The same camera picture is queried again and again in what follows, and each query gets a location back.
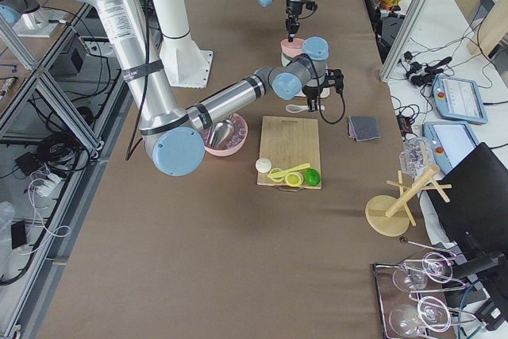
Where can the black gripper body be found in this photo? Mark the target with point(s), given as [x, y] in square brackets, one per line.
[294, 9]
[310, 91]

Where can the white ceramic spoon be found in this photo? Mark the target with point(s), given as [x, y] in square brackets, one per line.
[294, 109]

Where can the small pink bowl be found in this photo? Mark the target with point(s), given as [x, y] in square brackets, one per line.
[292, 47]

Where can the third robot base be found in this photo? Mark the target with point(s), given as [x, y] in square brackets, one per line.
[27, 18]

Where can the pink bowl with ice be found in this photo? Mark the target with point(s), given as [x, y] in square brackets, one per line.
[232, 144]

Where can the front lemon slice stack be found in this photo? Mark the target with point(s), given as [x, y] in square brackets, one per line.
[294, 179]

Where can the cream rabbit tray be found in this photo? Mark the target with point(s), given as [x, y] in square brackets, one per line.
[317, 70]

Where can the green stacked bowls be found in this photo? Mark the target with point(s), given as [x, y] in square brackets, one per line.
[286, 58]

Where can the wooden cutting board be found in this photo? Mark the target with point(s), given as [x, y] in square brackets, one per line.
[290, 141]

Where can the grey and purple cloth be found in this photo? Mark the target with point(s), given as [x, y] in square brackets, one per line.
[363, 128]

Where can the yellow plastic knife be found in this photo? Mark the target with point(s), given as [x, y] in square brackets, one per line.
[295, 168]

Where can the green lime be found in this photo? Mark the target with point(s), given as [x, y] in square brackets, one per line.
[312, 177]

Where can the white garlic bulb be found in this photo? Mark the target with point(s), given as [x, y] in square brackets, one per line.
[263, 165]

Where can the metal ice scoop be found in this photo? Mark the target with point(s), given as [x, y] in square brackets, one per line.
[220, 134]

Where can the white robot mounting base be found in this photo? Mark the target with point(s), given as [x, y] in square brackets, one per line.
[185, 64]

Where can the glass mug on rack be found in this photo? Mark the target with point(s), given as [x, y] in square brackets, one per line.
[416, 156]

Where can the wooden cup rack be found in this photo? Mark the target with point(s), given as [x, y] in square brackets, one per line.
[392, 216]

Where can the far teach pendant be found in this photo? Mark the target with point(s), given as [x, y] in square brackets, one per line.
[459, 99]

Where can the teach pendant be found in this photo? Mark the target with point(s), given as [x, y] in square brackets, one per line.
[459, 99]
[451, 142]

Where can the near teach pendant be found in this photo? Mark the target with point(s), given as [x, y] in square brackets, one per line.
[451, 142]

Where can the black monitor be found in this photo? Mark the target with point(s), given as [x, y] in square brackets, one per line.
[476, 215]

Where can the upper wine glass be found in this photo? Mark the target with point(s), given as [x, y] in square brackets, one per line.
[414, 275]

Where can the wine glass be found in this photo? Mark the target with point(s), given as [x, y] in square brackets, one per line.
[430, 315]
[414, 275]

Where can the lower wine glass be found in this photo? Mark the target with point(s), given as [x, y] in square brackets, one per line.
[430, 315]

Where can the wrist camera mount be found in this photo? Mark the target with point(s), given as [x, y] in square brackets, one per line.
[311, 6]
[335, 79]

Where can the aluminium frame post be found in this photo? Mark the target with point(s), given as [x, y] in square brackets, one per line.
[404, 34]

